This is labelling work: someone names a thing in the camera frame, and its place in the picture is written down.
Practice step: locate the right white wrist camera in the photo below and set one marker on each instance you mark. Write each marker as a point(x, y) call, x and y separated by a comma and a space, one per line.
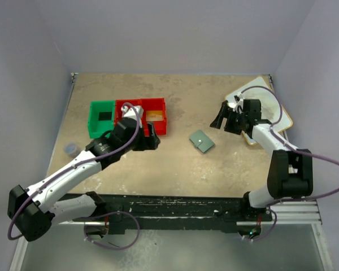
point(239, 102)

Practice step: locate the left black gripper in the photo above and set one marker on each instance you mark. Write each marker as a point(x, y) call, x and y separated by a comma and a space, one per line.
point(146, 135)

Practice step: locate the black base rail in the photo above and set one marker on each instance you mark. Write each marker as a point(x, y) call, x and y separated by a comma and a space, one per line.
point(177, 213)

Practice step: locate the green card holder wallet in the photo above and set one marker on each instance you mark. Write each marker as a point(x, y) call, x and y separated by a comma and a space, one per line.
point(201, 141)

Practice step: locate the red plastic bin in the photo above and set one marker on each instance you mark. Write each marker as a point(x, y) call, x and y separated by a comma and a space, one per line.
point(126, 125)
point(154, 104)

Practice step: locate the middle red plastic bin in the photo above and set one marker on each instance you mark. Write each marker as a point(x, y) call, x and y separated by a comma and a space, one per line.
point(126, 125)

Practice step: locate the whiteboard with wooden frame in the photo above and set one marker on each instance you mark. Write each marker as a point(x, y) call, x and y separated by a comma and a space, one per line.
point(269, 105)

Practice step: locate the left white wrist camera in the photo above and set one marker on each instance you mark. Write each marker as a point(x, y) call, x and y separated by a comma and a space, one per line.
point(132, 112)

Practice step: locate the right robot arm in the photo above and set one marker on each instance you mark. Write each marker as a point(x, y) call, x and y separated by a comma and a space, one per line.
point(290, 175)

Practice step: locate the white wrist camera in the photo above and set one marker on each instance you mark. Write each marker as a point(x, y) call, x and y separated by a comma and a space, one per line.
point(239, 102)
point(132, 112)

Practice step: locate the orange credit card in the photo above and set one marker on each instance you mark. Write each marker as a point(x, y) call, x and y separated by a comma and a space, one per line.
point(154, 115)

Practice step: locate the green plastic bin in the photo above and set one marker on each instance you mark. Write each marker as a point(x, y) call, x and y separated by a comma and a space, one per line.
point(95, 127)

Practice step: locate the right red plastic bin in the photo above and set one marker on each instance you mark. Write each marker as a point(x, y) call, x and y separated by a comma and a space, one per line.
point(154, 104)

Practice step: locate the black card in green bin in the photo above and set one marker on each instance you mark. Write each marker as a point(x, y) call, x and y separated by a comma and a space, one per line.
point(105, 116)

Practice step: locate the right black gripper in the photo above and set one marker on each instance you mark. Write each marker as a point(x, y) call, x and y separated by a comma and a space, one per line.
point(230, 120)

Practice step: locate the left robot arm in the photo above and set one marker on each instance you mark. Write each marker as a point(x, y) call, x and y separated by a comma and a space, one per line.
point(34, 210)

